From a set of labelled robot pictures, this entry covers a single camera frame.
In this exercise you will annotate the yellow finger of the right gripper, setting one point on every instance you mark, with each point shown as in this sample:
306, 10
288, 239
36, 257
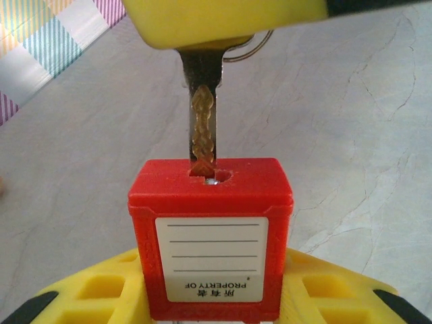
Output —
219, 20

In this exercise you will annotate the silver key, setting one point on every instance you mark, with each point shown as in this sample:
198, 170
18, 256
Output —
202, 74

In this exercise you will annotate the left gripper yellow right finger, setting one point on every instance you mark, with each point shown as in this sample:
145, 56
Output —
344, 303

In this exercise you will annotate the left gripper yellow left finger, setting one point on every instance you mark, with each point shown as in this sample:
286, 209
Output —
67, 303

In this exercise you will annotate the small red cube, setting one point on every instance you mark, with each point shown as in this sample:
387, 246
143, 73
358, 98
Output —
209, 202

